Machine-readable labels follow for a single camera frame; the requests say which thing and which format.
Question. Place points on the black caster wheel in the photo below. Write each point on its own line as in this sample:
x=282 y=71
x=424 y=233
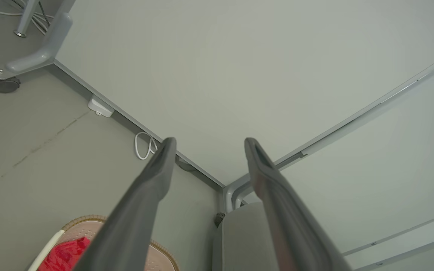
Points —
x=4 y=84
x=219 y=219

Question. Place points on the white power adapter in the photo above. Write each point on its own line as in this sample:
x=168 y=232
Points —
x=100 y=106

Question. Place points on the beige perforated laundry basket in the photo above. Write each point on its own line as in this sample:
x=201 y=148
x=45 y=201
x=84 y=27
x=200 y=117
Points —
x=85 y=227

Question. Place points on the red garment with white trim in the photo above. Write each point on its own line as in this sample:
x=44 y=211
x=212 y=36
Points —
x=64 y=256

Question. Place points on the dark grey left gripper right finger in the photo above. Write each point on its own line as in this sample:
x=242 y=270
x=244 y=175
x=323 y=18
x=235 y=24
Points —
x=288 y=226

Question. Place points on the grey fabric sofa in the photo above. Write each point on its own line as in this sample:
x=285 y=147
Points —
x=239 y=241

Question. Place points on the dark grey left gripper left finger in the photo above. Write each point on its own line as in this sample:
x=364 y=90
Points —
x=130 y=218

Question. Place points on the grey table leg with caster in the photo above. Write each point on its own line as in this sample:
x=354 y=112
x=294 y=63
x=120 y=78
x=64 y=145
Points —
x=49 y=45

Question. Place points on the white partition panel with rail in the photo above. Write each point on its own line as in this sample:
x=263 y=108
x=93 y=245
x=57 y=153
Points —
x=371 y=169

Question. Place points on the grey curved partition foot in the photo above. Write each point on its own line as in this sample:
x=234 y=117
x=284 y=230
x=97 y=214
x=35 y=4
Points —
x=230 y=192

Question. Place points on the grey metal table leg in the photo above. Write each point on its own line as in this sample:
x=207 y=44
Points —
x=26 y=17

